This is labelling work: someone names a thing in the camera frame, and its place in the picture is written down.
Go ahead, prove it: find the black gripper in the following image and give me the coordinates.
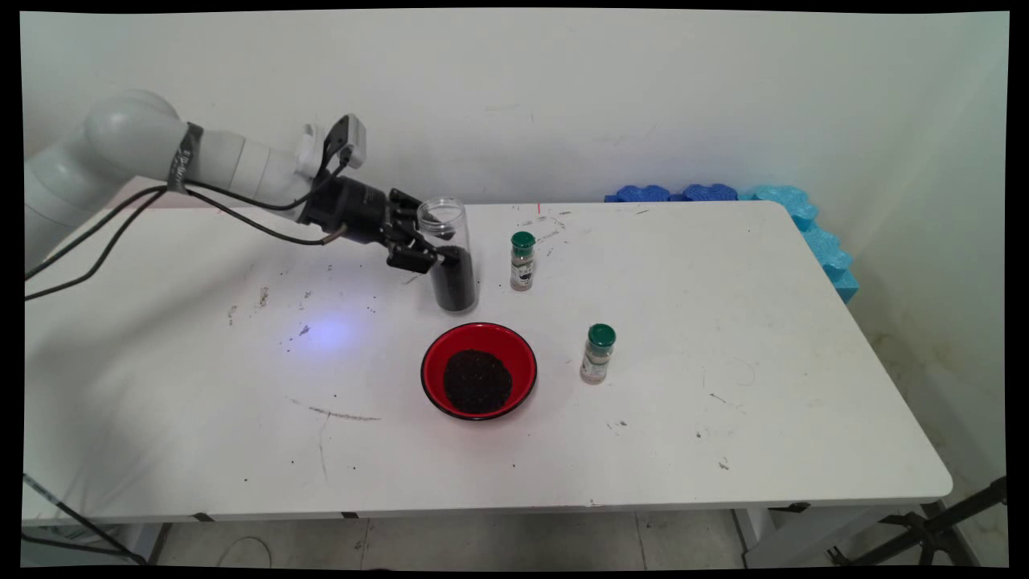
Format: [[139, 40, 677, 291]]
[[310, 177, 443, 275]]

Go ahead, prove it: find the clear jar with dark seeds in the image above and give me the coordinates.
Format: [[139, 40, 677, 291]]
[[416, 195, 481, 314]]

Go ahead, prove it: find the green cap spice bottle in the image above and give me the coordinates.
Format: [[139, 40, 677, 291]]
[[580, 323, 617, 386], [509, 232, 537, 293]]

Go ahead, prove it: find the red bowl with black rim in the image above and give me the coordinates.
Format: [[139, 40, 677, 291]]
[[420, 322, 539, 422]]

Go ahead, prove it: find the dark seed pile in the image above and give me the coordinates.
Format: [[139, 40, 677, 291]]
[[443, 348, 513, 415]]

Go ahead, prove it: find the light blue foam mat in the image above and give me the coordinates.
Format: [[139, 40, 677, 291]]
[[740, 185, 859, 305]]

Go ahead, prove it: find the black tripod stand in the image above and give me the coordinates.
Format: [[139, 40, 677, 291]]
[[828, 476, 1007, 568]]

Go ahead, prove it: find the gripper power cable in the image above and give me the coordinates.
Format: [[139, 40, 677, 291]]
[[24, 187, 349, 302]]

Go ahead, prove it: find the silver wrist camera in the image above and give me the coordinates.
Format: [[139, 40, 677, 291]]
[[326, 114, 368, 170]]

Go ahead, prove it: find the black camera cable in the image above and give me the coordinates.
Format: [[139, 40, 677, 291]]
[[24, 145, 355, 282]]

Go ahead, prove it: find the black velcro strap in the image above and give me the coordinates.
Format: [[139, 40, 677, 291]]
[[166, 122, 204, 194]]

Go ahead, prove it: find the black floor cable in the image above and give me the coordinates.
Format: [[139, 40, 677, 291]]
[[22, 471, 150, 565]]

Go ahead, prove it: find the white table leg frame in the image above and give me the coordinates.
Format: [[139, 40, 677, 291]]
[[733, 505, 953, 569]]

